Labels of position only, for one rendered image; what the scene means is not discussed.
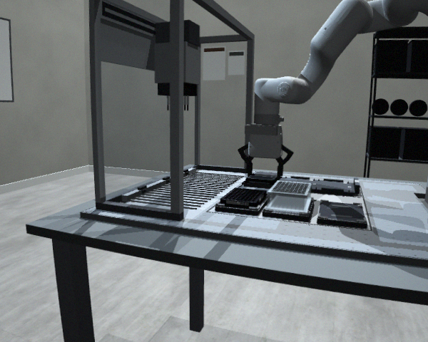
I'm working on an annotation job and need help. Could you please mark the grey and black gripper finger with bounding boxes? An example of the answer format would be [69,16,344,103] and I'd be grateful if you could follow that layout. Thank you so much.
[276,145,294,179]
[238,144,253,177]

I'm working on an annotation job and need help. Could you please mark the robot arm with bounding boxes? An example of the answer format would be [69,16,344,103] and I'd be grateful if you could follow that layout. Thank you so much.
[245,0,428,135]

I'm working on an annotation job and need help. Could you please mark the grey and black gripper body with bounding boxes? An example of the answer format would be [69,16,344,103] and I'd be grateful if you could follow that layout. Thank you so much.
[248,124,283,159]

